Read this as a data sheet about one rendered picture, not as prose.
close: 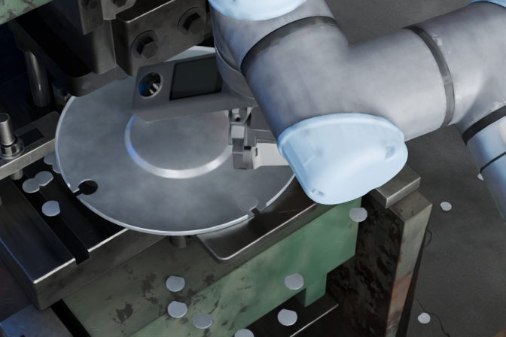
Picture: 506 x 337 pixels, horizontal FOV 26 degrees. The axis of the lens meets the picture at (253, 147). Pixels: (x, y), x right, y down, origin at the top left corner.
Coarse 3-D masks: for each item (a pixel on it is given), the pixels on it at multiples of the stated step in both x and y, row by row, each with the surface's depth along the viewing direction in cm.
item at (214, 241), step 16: (288, 192) 122; (304, 192) 122; (256, 208) 120; (272, 208) 120; (288, 208) 120; (304, 208) 120; (240, 224) 119; (256, 224) 119; (272, 224) 119; (288, 224) 120; (176, 240) 132; (192, 240) 131; (208, 240) 118; (224, 240) 118; (240, 240) 118; (256, 240) 118; (224, 256) 116; (240, 256) 117
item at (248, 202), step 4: (244, 196) 121; (248, 196) 121; (252, 196) 121; (240, 200) 121; (244, 200) 121; (248, 200) 121; (252, 200) 121; (256, 200) 121; (240, 204) 121; (244, 204) 121; (248, 204) 121; (252, 204) 121; (256, 204) 121; (240, 208) 120; (244, 208) 120; (248, 208) 120; (252, 208) 120
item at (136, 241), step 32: (0, 96) 142; (0, 192) 132; (64, 192) 132; (0, 224) 128; (32, 224) 128; (64, 224) 129; (96, 224) 128; (0, 256) 131; (32, 256) 125; (64, 256) 125; (96, 256) 128; (128, 256) 132; (32, 288) 124; (64, 288) 128
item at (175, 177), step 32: (96, 96) 131; (128, 96) 131; (64, 128) 128; (96, 128) 128; (128, 128) 128; (160, 128) 127; (192, 128) 127; (224, 128) 127; (64, 160) 125; (96, 160) 125; (128, 160) 125; (160, 160) 124; (192, 160) 124; (224, 160) 125; (96, 192) 122; (128, 192) 122; (160, 192) 122; (192, 192) 122; (224, 192) 122; (256, 192) 122; (128, 224) 118; (160, 224) 119; (192, 224) 119; (224, 224) 118
